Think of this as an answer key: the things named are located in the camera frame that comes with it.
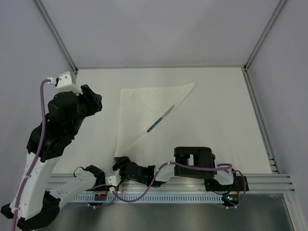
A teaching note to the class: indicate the aluminium frame post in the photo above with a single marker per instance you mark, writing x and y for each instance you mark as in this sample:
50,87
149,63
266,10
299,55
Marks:
269,25
55,34

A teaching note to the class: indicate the right aluminium frame post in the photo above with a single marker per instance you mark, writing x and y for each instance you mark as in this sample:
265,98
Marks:
269,25

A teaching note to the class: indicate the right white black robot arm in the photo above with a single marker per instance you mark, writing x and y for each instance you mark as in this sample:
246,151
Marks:
189,162

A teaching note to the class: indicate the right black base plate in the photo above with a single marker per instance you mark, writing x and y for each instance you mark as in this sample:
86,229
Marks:
213,185

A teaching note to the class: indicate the left aluminium frame post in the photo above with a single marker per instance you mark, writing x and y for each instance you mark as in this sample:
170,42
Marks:
55,34

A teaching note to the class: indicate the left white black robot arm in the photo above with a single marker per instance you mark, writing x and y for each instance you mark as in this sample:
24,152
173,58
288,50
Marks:
35,207

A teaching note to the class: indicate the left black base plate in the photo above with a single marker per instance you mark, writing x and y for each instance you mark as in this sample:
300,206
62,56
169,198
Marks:
104,188

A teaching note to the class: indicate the white slotted cable duct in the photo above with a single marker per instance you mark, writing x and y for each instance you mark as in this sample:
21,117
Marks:
153,198

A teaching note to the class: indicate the white cloth napkin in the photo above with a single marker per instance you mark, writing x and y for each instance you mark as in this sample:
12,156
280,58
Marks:
139,108

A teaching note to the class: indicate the green handled knife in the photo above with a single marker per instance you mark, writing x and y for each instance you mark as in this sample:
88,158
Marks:
160,119

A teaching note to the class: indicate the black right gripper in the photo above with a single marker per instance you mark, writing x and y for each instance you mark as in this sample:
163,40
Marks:
121,160

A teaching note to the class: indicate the aluminium front rail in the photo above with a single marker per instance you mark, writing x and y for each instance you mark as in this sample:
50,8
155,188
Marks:
257,183

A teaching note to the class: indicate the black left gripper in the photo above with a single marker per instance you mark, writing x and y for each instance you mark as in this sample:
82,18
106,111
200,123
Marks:
95,102

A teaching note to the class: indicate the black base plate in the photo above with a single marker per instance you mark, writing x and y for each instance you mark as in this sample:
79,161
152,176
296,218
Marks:
104,188
213,185

